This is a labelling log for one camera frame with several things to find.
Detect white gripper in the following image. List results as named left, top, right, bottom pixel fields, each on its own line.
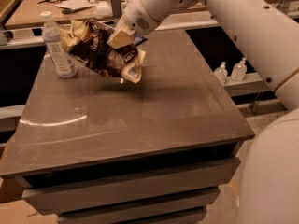
left=107, top=0, right=161, bottom=49

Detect brown chip bag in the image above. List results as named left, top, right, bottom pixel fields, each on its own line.
left=60, top=20, right=146, bottom=83

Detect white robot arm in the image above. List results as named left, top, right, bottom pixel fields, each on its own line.
left=108, top=0, right=299, bottom=224

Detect clear plastic water bottle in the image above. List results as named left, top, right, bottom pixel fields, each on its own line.
left=40, top=11, right=77, bottom=78

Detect small sanitizer bottle left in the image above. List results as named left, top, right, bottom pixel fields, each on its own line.
left=214, top=62, right=228, bottom=84

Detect small sanitizer bottle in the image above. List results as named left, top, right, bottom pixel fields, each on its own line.
left=231, top=57, right=247, bottom=81
left=214, top=62, right=228, bottom=84

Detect small sanitizer bottle right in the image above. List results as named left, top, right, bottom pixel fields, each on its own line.
left=231, top=57, right=247, bottom=81

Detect dark blue snack packet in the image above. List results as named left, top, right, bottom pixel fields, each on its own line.
left=133, top=35, right=148, bottom=46

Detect white papers on desk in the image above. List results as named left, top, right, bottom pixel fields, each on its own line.
left=56, top=0, right=96, bottom=10

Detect grey drawer cabinet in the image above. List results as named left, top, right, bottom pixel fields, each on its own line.
left=1, top=30, right=253, bottom=224

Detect metal frame rail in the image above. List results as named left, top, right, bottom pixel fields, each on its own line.
left=0, top=0, right=299, bottom=50

